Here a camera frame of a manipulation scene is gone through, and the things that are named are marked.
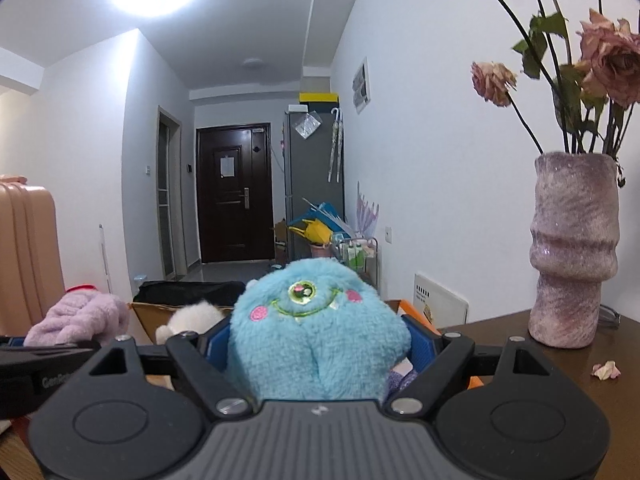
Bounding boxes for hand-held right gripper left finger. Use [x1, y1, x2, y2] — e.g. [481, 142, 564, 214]
[90, 322, 257, 421]

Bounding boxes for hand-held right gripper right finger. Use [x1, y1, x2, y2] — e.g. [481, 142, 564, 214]
[385, 315, 549, 420]

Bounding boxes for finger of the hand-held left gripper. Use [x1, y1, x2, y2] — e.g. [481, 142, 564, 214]
[0, 336, 101, 359]

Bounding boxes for lilac knit pouch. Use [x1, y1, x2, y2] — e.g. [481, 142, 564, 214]
[384, 356, 419, 397]

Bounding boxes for yellow and white plush toy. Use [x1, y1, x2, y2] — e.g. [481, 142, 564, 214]
[154, 299, 227, 346]

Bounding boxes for lilac fluffy towel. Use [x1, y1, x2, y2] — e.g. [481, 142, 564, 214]
[23, 292, 132, 349]

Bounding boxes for orange cardboard box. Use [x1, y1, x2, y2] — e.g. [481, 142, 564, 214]
[130, 299, 485, 392]

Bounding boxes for blue plush monster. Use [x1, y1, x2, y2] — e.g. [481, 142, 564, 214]
[227, 258, 412, 402]

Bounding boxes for black bag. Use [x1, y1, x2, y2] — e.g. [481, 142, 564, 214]
[132, 280, 249, 306]

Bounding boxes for pink ribbed suitcase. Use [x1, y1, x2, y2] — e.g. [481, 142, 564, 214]
[0, 175, 67, 337]

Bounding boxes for mop pole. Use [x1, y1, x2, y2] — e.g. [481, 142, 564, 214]
[98, 223, 114, 294]

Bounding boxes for metal storage trolley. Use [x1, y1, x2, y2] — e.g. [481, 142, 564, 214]
[335, 237, 379, 287]

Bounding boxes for brown carton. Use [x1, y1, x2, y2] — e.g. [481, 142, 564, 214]
[273, 219, 289, 261]

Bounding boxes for dark brown entrance door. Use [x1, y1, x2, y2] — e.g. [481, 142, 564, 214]
[195, 122, 275, 265]

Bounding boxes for blue and yellow items pile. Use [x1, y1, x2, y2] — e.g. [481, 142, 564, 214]
[288, 202, 352, 246]

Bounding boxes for glass side door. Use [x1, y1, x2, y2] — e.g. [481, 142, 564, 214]
[157, 105, 184, 281]

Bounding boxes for pink textured vase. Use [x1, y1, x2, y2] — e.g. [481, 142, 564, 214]
[528, 152, 621, 349]

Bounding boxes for fallen pink petal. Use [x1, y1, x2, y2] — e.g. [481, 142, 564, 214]
[591, 360, 622, 380]

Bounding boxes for grey refrigerator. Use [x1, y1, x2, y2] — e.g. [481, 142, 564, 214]
[283, 104, 346, 267]

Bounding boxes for hanging folded umbrella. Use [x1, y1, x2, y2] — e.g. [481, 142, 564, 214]
[328, 107, 345, 184]

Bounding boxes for clear plastic bag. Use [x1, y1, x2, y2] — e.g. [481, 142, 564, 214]
[294, 112, 321, 139]

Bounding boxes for dried pink roses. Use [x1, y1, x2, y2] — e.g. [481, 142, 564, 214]
[404, 0, 640, 189]

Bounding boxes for purple plant wall sticker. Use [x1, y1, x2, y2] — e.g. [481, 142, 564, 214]
[354, 182, 380, 239]

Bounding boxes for framed wall picture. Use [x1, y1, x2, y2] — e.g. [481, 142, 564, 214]
[352, 57, 372, 115]

